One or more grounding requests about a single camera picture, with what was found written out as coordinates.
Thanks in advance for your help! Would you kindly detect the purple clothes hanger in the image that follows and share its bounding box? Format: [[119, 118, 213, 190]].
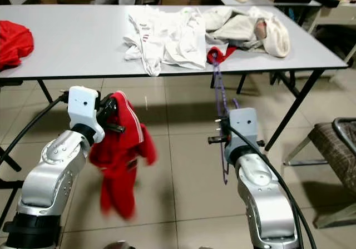
[[210, 52, 240, 186]]

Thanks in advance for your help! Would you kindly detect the red jacket with white stripes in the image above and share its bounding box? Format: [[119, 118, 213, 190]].
[[89, 91, 157, 221]]

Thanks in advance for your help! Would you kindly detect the small red cloth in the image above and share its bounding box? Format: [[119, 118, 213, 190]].
[[207, 45, 237, 65]]

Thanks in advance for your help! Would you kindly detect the grey table with black legs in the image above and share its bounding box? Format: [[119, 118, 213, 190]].
[[0, 4, 348, 200]]

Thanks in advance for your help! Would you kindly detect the beige hooded jacket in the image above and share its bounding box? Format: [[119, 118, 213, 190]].
[[203, 6, 291, 58]]

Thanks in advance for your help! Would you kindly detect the white shirt with green label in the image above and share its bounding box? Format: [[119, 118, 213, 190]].
[[153, 7, 207, 71]]

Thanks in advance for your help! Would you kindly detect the brown woven metal chair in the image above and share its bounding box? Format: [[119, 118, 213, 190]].
[[283, 117, 356, 228]]

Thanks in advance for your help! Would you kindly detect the crumpled red garment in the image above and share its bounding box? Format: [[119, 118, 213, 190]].
[[0, 20, 35, 71]]

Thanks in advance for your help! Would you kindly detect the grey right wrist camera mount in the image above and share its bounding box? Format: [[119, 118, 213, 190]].
[[225, 108, 259, 162]]

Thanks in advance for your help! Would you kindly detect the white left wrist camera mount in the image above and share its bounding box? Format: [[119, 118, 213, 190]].
[[68, 86, 105, 144]]

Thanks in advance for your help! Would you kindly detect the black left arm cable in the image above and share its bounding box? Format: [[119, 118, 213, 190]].
[[0, 96, 70, 175]]

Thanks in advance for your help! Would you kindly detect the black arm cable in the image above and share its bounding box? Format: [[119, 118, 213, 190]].
[[0, 96, 70, 175], [228, 126, 318, 249]]

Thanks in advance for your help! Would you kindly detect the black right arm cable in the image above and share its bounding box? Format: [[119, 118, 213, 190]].
[[228, 126, 318, 249]]

